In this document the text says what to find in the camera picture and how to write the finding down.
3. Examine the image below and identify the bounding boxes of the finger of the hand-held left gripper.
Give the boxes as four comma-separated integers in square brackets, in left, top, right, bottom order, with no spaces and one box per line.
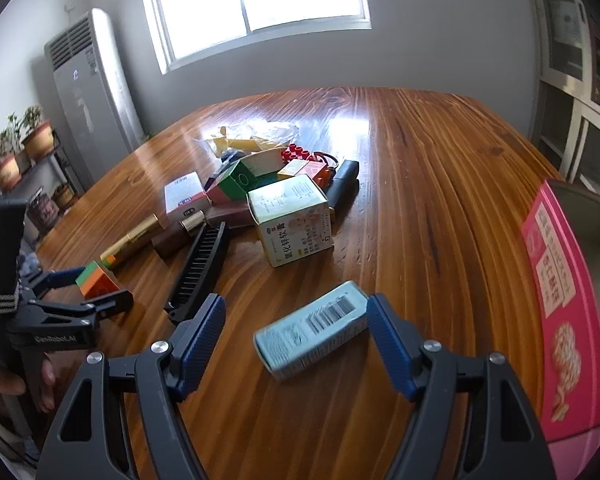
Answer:
[22,266,93,301]
[30,289,134,322]

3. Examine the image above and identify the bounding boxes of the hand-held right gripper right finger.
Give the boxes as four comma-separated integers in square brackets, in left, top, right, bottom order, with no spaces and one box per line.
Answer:
[366,294,556,480]

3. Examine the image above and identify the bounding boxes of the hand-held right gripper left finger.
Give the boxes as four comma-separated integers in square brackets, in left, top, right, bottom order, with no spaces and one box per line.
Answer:
[36,293,227,480]

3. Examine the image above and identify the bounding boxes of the orange green cube block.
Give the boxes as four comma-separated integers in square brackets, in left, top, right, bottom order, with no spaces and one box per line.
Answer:
[76,260,121,298]

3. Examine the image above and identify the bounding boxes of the light blue carton box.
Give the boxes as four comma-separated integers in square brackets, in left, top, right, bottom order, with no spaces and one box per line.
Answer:
[253,280,370,381]

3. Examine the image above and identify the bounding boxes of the brown bottle gold cap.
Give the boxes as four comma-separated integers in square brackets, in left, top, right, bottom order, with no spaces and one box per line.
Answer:
[151,210,208,263]

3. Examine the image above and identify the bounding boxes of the black lipstick case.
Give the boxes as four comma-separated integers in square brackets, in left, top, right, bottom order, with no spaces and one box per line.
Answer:
[325,159,361,208]

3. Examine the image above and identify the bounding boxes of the pink storage box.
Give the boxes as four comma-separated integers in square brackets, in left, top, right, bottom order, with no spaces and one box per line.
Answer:
[520,178,600,480]

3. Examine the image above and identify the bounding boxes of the yellow plastic toy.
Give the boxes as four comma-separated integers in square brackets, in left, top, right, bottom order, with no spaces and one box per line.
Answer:
[207,127,261,153]

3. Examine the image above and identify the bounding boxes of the clear plastic bag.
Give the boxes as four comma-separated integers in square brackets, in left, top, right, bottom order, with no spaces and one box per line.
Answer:
[195,121,301,156]

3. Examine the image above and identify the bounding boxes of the dark patterned flowerpot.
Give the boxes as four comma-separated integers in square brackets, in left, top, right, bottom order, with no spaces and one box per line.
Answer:
[27,190,61,231]

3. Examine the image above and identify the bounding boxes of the gold tube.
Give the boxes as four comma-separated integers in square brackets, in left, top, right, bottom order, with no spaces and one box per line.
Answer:
[100,213,162,268]

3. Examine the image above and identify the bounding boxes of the black comb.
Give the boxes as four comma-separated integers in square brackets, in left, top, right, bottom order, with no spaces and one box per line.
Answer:
[163,221,230,326]

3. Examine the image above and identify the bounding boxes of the small potted plant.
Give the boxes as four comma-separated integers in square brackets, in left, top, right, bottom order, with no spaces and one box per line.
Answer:
[52,182,78,211]

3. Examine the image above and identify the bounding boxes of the black plant rack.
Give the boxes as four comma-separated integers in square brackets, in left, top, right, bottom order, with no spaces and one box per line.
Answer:
[0,130,86,241]

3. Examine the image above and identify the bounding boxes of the dark red box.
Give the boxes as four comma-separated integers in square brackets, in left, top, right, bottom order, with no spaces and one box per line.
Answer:
[205,200,253,228]

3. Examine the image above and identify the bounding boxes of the white pink carton box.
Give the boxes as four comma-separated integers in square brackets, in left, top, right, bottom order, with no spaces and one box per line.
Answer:
[163,171,212,223]

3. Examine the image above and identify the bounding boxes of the green white medicine box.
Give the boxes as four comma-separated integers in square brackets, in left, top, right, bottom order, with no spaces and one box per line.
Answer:
[246,174,335,268]

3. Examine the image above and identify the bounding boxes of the green white carton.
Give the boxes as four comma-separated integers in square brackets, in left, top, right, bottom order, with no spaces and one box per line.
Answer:
[216,159,261,201]

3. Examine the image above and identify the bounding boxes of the wooden desk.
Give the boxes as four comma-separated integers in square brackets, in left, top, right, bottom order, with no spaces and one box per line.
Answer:
[32,86,588,480]

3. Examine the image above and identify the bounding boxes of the grey standing air conditioner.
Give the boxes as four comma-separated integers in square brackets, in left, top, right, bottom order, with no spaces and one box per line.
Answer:
[44,8,143,186]

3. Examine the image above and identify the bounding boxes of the orange building block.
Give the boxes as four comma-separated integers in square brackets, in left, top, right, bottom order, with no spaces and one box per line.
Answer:
[307,157,337,188]

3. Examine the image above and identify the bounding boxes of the cream carton box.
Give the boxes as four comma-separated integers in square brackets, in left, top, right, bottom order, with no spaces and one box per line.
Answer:
[237,149,283,176]

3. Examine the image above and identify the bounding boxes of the yellow building block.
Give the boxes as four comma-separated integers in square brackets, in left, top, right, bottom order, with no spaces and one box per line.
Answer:
[277,159,308,179]

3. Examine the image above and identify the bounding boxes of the red building block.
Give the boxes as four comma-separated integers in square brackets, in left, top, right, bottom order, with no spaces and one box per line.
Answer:
[280,144,311,163]

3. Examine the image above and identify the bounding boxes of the white glass door cabinet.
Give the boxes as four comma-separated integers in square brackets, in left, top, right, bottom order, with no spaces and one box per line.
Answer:
[525,0,600,206]

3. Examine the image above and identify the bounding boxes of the window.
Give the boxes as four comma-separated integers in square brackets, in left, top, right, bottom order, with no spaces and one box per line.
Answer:
[136,0,372,75]

